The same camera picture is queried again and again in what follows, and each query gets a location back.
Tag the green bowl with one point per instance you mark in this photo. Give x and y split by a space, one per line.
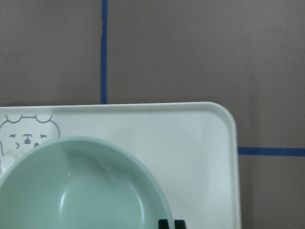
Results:
81 183

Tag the cream bear serving tray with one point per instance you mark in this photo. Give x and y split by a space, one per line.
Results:
191 149

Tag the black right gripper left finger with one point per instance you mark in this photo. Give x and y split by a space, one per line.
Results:
163 224

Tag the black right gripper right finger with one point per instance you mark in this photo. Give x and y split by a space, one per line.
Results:
179 224

